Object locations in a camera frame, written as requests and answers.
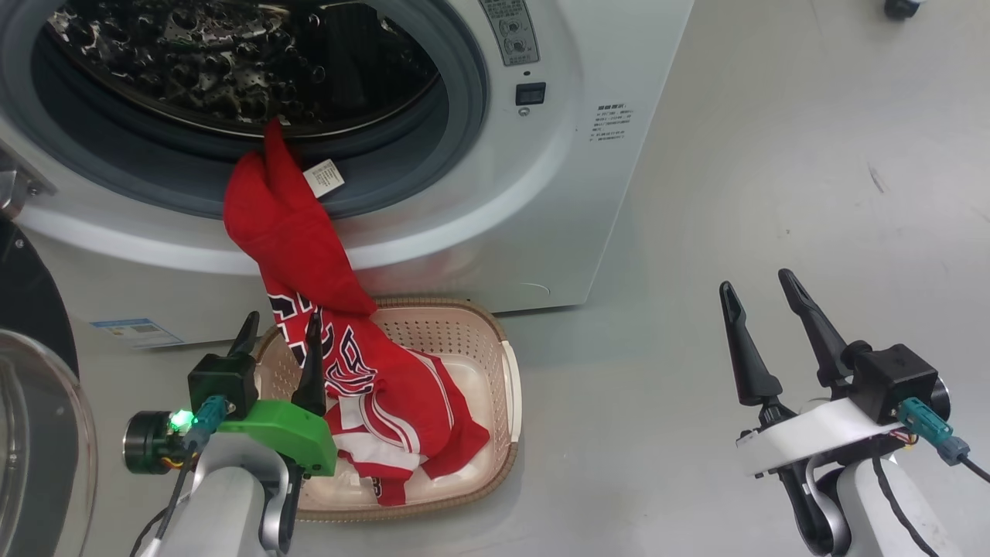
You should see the glass washing machine door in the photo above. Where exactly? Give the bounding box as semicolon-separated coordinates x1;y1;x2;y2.
0;151;99;557

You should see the small black text sticker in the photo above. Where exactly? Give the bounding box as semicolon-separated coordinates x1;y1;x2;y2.
593;102;637;145

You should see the cream perforated laundry basket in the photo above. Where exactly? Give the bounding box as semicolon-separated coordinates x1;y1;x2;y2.
251;296;524;522

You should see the grey warning label sticker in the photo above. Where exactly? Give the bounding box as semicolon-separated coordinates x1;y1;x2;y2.
477;0;541;67

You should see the stainless steel washing machine drum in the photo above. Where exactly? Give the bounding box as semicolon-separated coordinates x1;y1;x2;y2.
45;0;443;138

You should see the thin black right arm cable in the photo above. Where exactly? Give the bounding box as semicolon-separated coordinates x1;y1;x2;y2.
872;455;942;557

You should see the white front-load washing machine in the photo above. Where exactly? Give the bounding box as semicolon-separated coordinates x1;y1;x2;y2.
0;0;695;350

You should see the red basketball jersey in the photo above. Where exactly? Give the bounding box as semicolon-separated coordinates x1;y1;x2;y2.
222;118;491;508

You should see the blue energy label sticker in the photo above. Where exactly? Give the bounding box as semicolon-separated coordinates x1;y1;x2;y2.
90;316;185;348

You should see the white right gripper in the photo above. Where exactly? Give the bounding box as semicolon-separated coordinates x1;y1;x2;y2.
719;268;911;477

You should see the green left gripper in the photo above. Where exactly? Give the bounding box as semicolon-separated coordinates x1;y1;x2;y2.
216;310;340;478

